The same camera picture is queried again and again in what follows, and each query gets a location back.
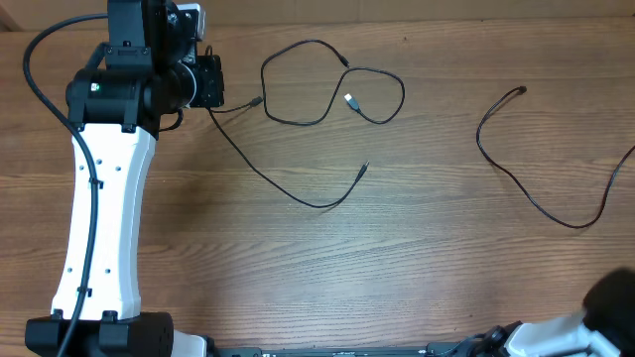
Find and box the black USB cable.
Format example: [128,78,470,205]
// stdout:
[207,96,371,209]

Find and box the black thin charging cable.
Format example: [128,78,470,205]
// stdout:
[260,39,406,127]

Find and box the black braided cable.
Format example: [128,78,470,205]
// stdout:
[475,85,635,230]

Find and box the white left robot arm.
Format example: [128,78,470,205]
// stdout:
[25,0,224,356]

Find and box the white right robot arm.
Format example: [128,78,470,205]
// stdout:
[441,268,634,357]

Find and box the brown cardboard panel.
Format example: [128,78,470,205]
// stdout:
[1,0,634,32]

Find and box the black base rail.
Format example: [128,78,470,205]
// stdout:
[208,342,473,357]

